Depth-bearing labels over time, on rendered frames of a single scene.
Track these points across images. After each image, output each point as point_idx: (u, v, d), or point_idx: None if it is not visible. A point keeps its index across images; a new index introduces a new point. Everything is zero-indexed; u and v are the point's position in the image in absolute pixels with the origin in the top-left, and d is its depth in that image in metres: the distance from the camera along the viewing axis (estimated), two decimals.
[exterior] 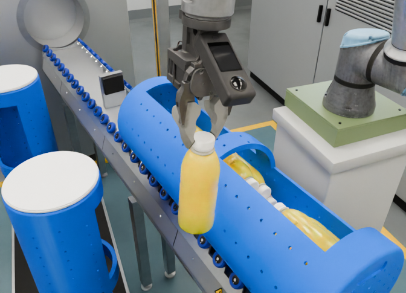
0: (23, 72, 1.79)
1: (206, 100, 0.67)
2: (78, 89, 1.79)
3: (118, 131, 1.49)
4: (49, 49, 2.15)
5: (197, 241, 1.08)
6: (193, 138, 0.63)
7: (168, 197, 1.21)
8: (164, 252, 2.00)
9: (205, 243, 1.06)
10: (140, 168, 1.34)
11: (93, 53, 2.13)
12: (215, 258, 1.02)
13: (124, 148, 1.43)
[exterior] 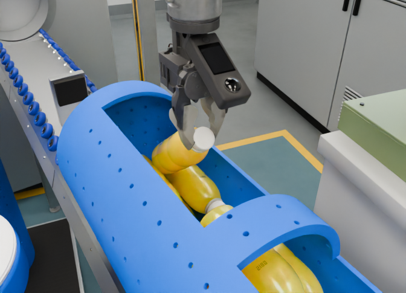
0: None
1: (203, 99, 0.66)
2: (25, 96, 1.26)
3: None
4: None
5: None
6: (193, 140, 0.63)
7: None
8: None
9: None
10: None
11: (57, 48, 1.60)
12: None
13: None
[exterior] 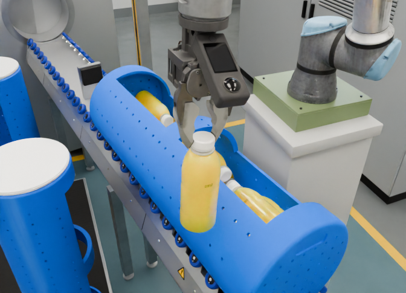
0: (5, 63, 1.82)
1: (208, 100, 0.66)
2: (58, 80, 1.82)
3: None
4: (34, 43, 2.18)
5: (162, 223, 1.11)
6: (192, 138, 0.63)
7: (137, 181, 1.25)
8: (145, 241, 2.03)
9: (168, 224, 1.10)
10: (112, 155, 1.37)
11: (77, 46, 2.16)
12: (177, 238, 1.06)
13: (98, 136, 1.46)
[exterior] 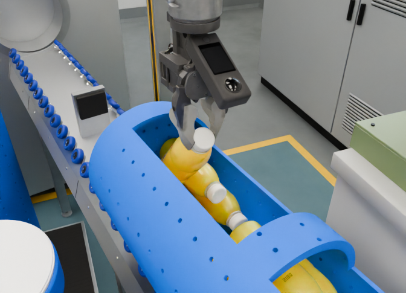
0: None
1: (203, 99, 0.66)
2: (46, 109, 1.32)
3: None
4: (16, 54, 1.68)
5: None
6: (193, 140, 0.63)
7: None
8: None
9: None
10: (125, 243, 0.87)
11: (72, 60, 1.66)
12: None
13: (103, 206, 0.96)
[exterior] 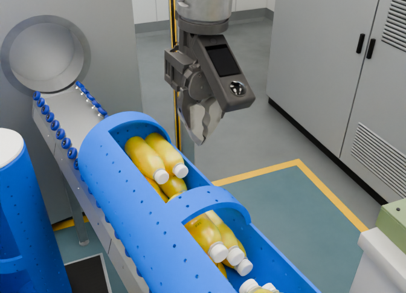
0: (5, 141, 1.38)
1: (200, 101, 0.66)
2: (76, 162, 1.38)
3: None
4: (41, 98, 1.74)
5: None
6: (202, 136, 0.64)
7: None
8: None
9: None
10: None
11: (96, 104, 1.72)
12: None
13: None
